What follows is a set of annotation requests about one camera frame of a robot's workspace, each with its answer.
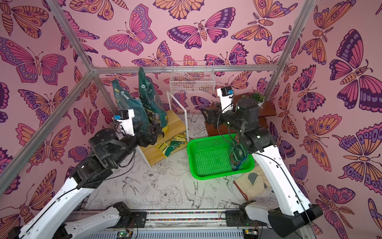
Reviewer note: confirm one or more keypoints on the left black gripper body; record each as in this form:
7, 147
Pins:
142, 142

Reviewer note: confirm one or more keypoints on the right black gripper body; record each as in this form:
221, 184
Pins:
213, 115

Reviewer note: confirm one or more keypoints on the dark green fertilizer bag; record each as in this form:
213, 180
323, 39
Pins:
125, 101

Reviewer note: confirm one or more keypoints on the blue green fertilizer bag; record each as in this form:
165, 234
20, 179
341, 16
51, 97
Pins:
237, 155

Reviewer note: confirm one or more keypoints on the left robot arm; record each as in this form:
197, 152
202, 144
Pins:
108, 153

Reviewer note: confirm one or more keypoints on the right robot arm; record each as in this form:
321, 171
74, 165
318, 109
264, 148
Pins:
294, 210

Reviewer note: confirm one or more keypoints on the green plastic basket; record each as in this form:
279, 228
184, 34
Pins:
209, 158

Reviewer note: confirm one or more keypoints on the white pot succulent plant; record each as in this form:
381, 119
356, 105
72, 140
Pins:
257, 96

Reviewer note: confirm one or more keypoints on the brown wooden step stand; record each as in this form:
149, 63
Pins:
265, 111

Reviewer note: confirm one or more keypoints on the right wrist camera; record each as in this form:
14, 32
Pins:
226, 95

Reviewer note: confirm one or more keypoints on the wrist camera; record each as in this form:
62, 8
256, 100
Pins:
226, 95
124, 119

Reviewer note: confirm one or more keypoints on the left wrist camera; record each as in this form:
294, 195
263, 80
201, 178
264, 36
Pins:
124, 119

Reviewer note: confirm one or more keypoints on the wooden white frame shelf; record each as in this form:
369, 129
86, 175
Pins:
152, 154

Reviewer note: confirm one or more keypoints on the white wire basket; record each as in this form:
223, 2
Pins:
190, 77

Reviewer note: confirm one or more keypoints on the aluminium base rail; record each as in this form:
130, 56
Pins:
185, 224

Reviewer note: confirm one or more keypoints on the aluminium cage frame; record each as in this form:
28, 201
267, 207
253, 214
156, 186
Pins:
22, 158

